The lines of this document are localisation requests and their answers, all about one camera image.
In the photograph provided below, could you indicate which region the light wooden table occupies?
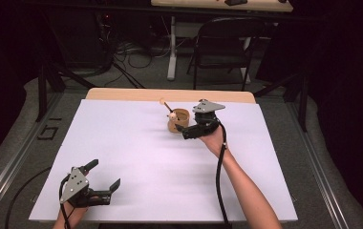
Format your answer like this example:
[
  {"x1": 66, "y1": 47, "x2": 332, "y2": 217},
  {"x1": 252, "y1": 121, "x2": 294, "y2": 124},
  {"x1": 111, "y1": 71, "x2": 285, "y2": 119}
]
[{"x1": 85, "y1": 88, "x2": 257, "y2": 104}]

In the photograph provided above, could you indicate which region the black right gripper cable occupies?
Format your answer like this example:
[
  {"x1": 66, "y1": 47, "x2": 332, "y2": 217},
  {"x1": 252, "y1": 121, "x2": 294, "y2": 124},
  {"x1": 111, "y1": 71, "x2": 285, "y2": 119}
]
[{"x1": 215, "y1": 119, "x2": 233, "y2": 229}]

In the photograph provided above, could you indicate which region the aluminium floor rail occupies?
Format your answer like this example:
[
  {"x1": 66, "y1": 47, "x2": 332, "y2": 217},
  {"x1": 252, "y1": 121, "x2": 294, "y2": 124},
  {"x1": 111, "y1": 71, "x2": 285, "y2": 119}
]
[
  {"x1": 0, "y1": 92, "x2": 65, "y2": 221},
  {"x1": 285, "y1": 100, "x2": 352, "y2": 229}
]

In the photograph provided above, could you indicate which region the black object on desk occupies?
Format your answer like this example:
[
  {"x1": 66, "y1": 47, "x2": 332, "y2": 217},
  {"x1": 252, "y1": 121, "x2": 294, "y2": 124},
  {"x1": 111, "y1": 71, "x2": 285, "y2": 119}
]
[{"x1": 224, "y1": 0, "x2": 249, "y2": 7}]

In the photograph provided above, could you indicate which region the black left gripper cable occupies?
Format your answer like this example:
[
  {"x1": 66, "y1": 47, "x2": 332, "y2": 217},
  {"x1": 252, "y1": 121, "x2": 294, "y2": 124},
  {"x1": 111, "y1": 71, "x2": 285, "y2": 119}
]
[{"x1": 57, "y1": 176, "x2": 74, "y2": 229}]

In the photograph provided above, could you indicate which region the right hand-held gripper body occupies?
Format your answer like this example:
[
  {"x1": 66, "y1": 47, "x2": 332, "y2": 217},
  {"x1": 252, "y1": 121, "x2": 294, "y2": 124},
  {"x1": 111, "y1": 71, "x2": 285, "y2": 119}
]
[{"x1": 181, "y1": 98, "x2": 226, "y2": 140}]

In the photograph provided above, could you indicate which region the black metal stand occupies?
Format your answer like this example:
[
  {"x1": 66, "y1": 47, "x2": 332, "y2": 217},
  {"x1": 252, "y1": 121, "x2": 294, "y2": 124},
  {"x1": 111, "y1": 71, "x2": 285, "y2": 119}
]
[
  {"x1": 253, "y1": 72, "x2": 310, "y2": 134},
  {"x1": 35, "y1": 60, "x2": 97, "y2": 123}
]

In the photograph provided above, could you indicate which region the black folding chair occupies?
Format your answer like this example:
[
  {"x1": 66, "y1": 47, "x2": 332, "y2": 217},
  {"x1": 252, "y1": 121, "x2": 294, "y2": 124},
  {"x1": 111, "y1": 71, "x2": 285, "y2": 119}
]
[{"x1": 186, "y1": 16, "x2": 267, "y2": 92}]

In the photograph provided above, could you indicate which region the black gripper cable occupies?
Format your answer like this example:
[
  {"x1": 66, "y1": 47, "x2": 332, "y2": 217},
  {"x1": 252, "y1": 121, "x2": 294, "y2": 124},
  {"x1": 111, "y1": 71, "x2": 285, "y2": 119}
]
[
  {"x1": 215, "y1": 119, "x2": 233, "y2": 229},
  {"x1": 57, "y1": 176, "x2": 74, "y2": 229}
]

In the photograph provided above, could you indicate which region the black floor cable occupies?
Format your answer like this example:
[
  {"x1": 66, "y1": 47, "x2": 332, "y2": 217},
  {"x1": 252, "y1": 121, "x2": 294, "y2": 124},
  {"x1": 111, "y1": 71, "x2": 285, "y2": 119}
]
[{"x1": 5, "y1": 166, "x2": 53, "y2": 229}]

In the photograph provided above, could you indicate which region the wooden desk with white legs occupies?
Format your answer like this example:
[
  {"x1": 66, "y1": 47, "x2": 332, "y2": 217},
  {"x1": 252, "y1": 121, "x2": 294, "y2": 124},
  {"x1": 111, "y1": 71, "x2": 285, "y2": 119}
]
[{"x1": 150, "y1": 0, "x2": 294, "y2": 85}]

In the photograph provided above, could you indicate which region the round wooden holder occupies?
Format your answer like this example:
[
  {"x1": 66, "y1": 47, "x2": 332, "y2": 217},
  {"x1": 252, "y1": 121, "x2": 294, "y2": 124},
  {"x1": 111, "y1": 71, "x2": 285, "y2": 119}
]
[{"x1": 167, "y1": 108, "x2": 191, "y2": 134}]

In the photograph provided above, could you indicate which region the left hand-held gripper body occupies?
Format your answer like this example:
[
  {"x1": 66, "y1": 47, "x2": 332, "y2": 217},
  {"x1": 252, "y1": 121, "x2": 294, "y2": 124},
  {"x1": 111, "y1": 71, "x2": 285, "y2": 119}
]
[{"x1": 59, "y1": 165, "x2": 112, "y2": 209}]

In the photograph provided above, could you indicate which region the person's left hand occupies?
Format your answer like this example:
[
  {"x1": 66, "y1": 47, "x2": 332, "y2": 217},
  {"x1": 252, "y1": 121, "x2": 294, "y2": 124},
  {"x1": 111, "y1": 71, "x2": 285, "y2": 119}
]
[{"x1": 61, "y1": 196, "x2": 104, "y2": 221}]

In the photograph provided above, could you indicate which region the white table mat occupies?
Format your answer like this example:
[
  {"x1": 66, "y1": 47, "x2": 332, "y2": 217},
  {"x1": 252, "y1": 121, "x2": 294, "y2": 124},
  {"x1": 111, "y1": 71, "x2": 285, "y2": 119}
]
[{"x1": 29, "y1": 98, "x2": 299, "y2": 223}]

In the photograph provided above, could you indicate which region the person's right hand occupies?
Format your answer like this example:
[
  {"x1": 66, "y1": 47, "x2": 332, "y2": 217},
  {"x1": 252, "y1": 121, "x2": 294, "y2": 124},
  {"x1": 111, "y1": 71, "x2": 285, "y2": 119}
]
[{"x1": 198, "y1": 124, "x2": 233, "y2": 159}]

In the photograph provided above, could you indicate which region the bundle of floor cables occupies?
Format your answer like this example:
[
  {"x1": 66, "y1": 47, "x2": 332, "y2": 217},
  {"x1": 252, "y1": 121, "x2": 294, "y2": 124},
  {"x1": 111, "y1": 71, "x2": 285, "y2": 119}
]
[{"x1": 97, "y1": 13, "x2": 173, "y2": 90}]

